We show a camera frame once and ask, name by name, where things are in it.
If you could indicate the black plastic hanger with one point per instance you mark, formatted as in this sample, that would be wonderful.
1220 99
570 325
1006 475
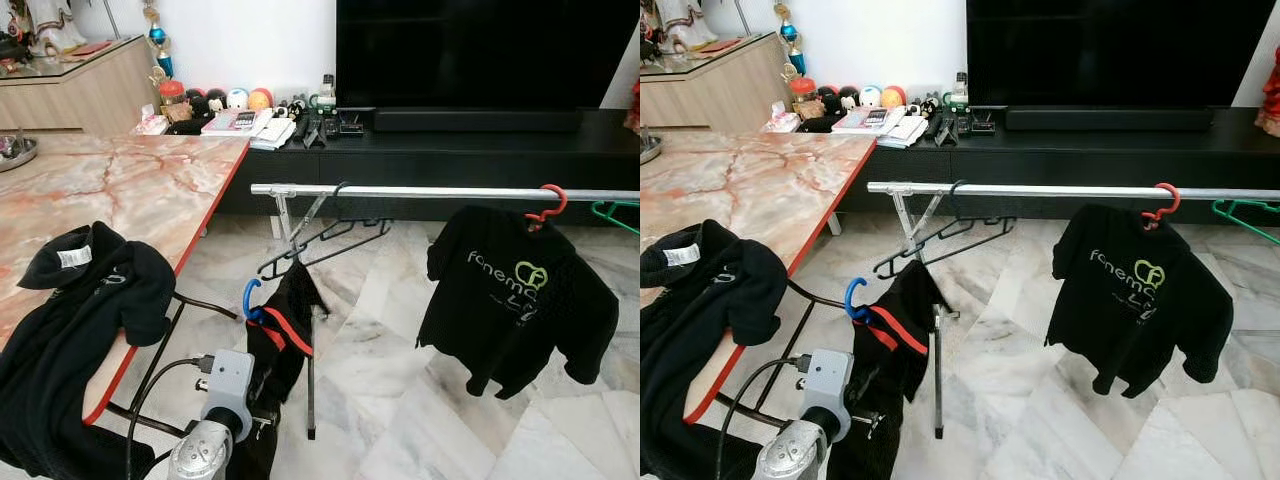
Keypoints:
264 268
878 268

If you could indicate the light wooden cabinet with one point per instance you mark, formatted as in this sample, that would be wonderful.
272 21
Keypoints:
720 100
80 100

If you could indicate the silver metal clothes rack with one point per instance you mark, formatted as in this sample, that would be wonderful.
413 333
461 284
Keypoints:
400 190
1050 190

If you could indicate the dark figurine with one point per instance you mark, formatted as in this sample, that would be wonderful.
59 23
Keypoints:
650 40
12 40

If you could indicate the marble pattern folding table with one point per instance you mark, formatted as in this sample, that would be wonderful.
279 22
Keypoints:
120 190
760 185

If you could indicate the white round toy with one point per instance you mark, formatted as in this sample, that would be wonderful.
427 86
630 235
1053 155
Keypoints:
237 99
870 97

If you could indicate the black plush toy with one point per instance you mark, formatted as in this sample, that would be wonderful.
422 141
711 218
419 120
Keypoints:
205 103
836 100

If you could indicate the white robed figurine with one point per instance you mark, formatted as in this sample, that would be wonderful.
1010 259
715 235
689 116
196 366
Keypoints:
688 28
55 30

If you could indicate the black tv console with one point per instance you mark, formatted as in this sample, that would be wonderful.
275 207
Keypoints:
450 165
1080 160

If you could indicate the black remote control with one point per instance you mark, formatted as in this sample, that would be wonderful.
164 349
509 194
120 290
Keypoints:
302 128
935 126

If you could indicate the stack of white papers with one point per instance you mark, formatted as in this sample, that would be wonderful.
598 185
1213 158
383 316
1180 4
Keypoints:
905 131
275 133

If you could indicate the stack of books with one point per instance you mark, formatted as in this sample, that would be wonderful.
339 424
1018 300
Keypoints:
228 122
860 121

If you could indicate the jar with red lid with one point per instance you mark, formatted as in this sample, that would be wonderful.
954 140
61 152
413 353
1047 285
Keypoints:
173 98
802 96

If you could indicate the steel bowl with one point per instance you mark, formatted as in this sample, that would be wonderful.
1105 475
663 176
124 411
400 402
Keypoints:
648 150
15 155

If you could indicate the red plastic hanger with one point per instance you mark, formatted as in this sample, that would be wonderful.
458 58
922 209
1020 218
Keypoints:
558 205
1172 203

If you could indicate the black t-shirt with green logo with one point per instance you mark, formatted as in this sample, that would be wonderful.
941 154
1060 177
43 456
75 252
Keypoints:
500 320
1130 320

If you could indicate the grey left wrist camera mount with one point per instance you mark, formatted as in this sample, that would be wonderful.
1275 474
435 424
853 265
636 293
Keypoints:
228 385
828 380

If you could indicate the pink tissue pack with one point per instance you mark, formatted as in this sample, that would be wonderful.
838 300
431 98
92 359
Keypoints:
150 122
782 120

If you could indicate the large black television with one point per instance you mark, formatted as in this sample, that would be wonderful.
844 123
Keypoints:
480 50
1110 50

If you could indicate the black soundbar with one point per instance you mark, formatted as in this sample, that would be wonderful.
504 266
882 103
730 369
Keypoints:
480 120
1110 119

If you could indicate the black jacket with white label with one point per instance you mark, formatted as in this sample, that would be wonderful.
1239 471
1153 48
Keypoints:
690 360
60 350

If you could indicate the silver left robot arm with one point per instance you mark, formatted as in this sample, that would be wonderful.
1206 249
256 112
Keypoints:
198 456
785 458

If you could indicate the gold and blue trophy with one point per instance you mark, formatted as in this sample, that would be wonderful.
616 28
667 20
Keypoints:
790 35
158 38

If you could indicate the orange round toy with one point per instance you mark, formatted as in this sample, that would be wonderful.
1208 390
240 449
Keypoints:
260 100
893 97

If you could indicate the black remote holder tray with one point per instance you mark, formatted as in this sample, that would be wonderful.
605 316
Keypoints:
350 126
982 124

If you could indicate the green plastic hanger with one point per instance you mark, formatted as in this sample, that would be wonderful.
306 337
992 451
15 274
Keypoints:
1218 207
597 208

